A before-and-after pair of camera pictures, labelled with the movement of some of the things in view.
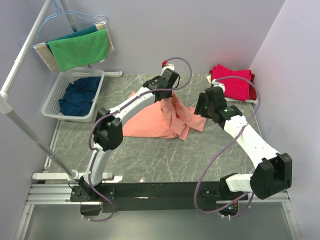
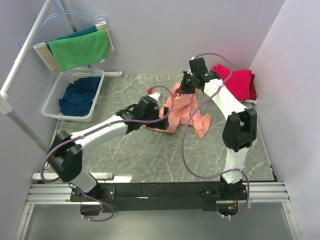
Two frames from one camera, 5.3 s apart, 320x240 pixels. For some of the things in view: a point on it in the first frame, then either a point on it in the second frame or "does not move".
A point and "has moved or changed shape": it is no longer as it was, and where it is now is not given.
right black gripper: x=201 y=102 to x=183 y=89
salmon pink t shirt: x=168 y=118 has moved or changed shape
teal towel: x=88 y=30 does not move
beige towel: x=46 y=56 does not move
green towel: x=80 y=50 does not move
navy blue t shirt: x=79 y=96 does not move
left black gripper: x=170 y=95 to x=162 y=124
